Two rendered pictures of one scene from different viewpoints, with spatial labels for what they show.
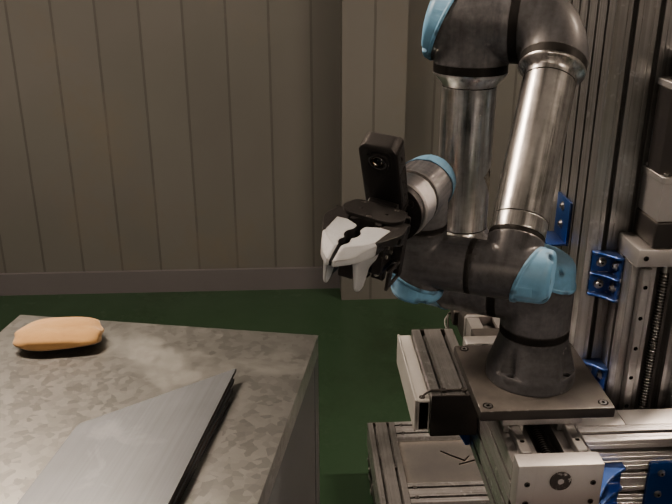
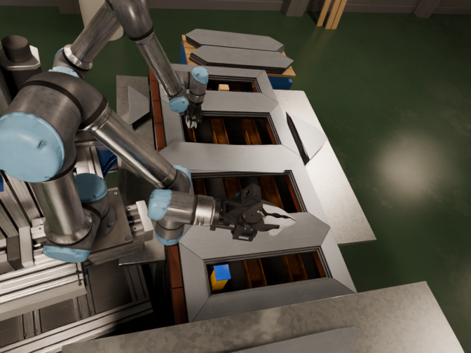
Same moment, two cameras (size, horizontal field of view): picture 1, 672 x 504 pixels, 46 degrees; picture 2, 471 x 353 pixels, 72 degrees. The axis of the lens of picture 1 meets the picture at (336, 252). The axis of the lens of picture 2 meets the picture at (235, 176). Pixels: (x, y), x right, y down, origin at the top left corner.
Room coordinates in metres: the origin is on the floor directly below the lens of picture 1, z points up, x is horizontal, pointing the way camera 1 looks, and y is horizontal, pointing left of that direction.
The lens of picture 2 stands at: (1.17, 0.28, 2.13)
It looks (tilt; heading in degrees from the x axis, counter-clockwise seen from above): 51 degrees down; 232
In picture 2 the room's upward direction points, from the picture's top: 22 degrees clockwise
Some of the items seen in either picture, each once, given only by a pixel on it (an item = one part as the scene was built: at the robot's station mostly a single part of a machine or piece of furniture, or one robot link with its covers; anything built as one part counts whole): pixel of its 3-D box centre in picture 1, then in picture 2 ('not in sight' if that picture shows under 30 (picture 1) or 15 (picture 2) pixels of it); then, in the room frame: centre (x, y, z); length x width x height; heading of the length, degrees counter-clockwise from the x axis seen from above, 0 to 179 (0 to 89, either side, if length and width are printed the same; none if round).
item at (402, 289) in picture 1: (429, 260); (171, 220); (1.00, -0.13, 1.33); 0.11 x 0.08 x 0.11; 67
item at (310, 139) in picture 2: not in sight; (309, 134); (-0.12, -0.82, 0.77); 0.45 x 0.20 x 0.04; 82
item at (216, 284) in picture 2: not in sight; (216, 281); (0.77, -0.08, 0.78); 0.05 x 0.05 x 0.19; 82
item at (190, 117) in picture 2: not in sight; (194, 108); (0.68, -0.84, 1.05); 0.09 x 0.08 x 0.12; 82
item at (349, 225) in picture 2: not in sight; (315, 155); (-0.10, -0.68, 0.73); 1.20 x 0.26 x 0.03; 82
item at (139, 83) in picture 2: not in sight; (136, 152); (0.94, -0.93, 0.66); 1.30 x 0.20 x 0.03; 82
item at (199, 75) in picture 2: not in sight; (198, 80); (0.69, -0.85, 1.21); 0.09 x 0.08 x 0.11; 168
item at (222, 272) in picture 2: not in sight; (221, 272); (0.77, -0.08, 0.88); 0.06 x 0.06 x 0.02; 82
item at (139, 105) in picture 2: not in sight; (139, 104); (0.86, -1.28, 0.70); 0.39 x 0.12 x 0.04; 82
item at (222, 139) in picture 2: not in sight; (229, 174); (0.48, -0.66, 0.70); 1.66 x 0.08 x 0.05; 82
